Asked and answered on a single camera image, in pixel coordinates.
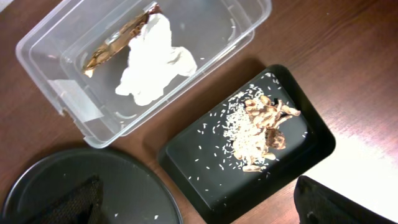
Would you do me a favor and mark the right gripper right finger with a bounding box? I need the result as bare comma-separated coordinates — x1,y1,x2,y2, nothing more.
294,175,394,224

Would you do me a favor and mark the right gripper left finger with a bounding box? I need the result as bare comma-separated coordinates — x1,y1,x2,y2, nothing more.
29,175,103,224

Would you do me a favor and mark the rice and food scraps pile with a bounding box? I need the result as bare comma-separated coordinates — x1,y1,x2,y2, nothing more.
186,73,308,192

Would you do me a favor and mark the clear plastic waste bin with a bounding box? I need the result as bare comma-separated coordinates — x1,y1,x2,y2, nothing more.
16,0,273,148

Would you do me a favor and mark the round black serving tray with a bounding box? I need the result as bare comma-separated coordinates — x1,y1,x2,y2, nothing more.
1,147,183,223

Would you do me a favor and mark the black rectangular tray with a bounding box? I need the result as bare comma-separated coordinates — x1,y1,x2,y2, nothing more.
159,65,336,223

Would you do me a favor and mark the crumpled white tissue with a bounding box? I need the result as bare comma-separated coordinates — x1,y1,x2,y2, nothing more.
115,13,197,106

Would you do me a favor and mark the gold foil wrapper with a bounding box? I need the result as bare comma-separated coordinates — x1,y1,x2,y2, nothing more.
82,1,162,78

